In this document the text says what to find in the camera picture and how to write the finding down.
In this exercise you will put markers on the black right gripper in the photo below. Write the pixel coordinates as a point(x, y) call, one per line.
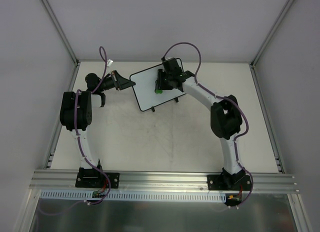
point(160, 79)

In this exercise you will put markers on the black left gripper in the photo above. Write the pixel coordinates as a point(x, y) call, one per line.
point(116, 80)

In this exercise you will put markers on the green bone-shaped eraser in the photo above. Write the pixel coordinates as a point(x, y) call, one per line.
point(158, 91)

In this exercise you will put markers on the black-framed whiteboard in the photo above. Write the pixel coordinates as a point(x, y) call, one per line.
point(144, 90)

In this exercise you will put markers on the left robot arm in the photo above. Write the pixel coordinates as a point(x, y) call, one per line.
point(76, 113)

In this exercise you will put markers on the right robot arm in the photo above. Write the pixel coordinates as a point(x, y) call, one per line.
point(225, 117)

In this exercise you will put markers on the black wire whiteboard stand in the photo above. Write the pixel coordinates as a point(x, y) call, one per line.
point(175, 99)

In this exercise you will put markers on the left aluminium frame post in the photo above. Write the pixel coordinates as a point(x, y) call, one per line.
point(57, 26)

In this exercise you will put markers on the aluminium frame post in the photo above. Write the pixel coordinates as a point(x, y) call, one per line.
point(57, 26)
point(271, 33)

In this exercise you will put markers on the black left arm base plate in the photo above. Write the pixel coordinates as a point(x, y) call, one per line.
point(93, 179)

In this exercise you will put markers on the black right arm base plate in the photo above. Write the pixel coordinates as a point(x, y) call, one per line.
point(221, 182)

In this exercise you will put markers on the aluminium front rail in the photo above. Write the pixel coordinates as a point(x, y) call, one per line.
point(151, 181)

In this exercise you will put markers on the right aluminium frame post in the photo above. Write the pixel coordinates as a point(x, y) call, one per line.
point(271, 33)

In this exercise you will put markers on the white slotted cable duct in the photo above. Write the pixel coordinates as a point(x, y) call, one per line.
point(116, 195)

